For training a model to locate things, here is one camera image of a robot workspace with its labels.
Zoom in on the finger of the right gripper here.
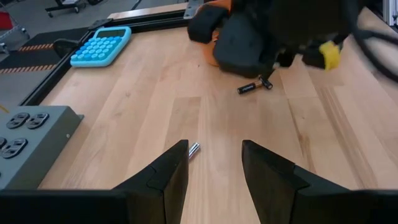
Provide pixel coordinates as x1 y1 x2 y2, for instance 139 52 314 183
213 12 276 80
275 46 297 68

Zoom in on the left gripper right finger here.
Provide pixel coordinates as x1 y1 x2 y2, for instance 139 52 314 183
241 139 351 224

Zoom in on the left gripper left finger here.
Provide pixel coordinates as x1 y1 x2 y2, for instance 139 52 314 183
113 139 190 224

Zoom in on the black copper-top battery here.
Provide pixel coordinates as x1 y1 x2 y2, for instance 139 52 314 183
259 77 274 91
236 80 264 95

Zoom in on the silver battery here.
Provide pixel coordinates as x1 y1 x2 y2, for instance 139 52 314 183
188 142 201 161

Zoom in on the silver aluminium profile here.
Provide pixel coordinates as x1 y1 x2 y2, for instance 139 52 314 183
381 0 398 27

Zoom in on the grey power strip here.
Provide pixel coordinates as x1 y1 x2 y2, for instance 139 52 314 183
0 105 85 190

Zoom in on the blue calculator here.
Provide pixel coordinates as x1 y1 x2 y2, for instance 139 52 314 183
70 26 132 68

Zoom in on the black wheeled cart base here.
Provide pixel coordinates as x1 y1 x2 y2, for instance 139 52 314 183
44 0 105 19

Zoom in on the black orange-striped floor mat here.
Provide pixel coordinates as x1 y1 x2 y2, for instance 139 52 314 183
0 26 91 108

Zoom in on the red utility cart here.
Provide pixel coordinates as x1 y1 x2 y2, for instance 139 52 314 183
0 11 31 54

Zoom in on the yellow cable tag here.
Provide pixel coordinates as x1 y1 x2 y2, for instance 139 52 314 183
318 40 341 71

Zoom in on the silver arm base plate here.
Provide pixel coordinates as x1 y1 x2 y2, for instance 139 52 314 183
183 0 205 20

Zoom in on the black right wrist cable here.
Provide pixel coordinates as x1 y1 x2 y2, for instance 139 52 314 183
348 6 398 84

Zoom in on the black aluminium table frame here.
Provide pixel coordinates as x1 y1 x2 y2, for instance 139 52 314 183
19 8 206 107

